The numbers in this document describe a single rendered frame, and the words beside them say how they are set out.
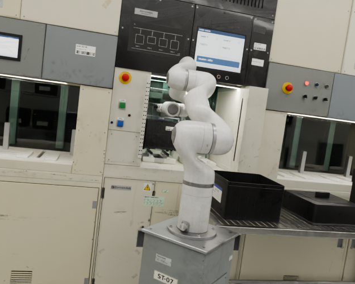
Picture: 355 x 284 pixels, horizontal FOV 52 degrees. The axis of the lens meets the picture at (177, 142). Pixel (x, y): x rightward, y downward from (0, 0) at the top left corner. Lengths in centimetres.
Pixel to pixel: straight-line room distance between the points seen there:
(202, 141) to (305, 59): 122
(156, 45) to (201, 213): 103
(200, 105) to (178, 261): 60
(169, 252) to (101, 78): 103
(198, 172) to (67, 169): 92
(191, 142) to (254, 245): 122
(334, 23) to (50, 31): 165
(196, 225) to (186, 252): 12
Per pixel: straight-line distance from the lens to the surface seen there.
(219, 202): 171
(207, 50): 210
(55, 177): 205
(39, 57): 201
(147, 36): 204
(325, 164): 303
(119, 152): 202
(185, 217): 137
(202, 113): 143
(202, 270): 131
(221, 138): 133
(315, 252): 261
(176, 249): 133
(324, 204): 186
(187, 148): 129
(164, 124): 223
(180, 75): 161
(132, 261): 221
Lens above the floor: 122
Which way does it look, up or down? 5 degrees down
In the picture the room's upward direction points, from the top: 7 degrees clockwise
